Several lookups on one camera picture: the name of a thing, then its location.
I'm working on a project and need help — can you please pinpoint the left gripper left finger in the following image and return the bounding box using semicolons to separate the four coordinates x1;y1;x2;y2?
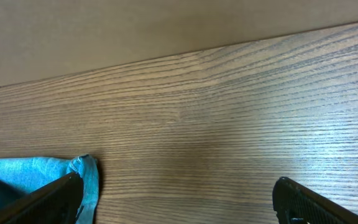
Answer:
0;172;84;224

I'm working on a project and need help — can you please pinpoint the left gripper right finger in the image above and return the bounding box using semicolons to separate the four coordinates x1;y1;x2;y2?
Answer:
272;177;358;224

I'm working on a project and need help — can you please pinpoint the blue denim cloth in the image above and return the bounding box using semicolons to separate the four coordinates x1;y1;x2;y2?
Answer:
0;154;99;223

